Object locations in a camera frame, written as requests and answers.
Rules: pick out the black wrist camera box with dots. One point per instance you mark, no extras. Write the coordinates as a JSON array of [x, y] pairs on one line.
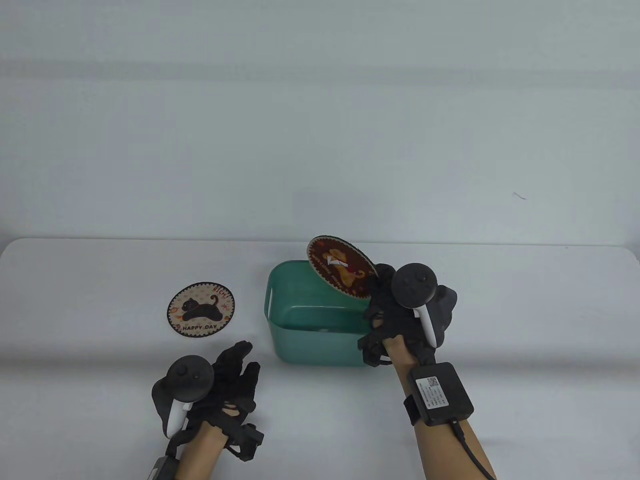
[[440, 395], [162, 469]]

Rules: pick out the black and white controller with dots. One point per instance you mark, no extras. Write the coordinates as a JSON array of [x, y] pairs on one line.
[[190, 377], [415, 284]]

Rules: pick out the person's right hand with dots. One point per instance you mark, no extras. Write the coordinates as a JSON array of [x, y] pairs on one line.
[[395, 325]]

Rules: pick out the round brown printed coaster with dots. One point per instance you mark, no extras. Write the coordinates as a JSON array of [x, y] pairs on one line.
[[340, 267]]

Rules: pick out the person's right forearm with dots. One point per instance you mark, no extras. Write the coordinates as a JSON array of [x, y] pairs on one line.
[[442, 450]]

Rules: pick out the round black cat coaster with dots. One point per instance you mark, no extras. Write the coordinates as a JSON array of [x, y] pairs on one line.
[[200, 310]]

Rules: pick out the person's left forearm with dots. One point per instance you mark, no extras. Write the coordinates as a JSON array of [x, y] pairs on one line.
[[200, 457]]

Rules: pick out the person's left hand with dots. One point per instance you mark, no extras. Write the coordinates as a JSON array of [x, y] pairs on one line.
[[227, 385]]

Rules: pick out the person's right fingers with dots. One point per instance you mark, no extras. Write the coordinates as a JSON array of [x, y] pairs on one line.
[[382, 287]]

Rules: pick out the black glove sensor module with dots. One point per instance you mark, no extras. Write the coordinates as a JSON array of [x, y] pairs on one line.
[[247, 441], [372, 351]]

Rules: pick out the person's left thumb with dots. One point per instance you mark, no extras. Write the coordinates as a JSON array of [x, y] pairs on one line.
[[251, 387]]

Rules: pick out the green plastic bin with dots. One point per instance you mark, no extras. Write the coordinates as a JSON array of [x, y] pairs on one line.
[[310, 330]]

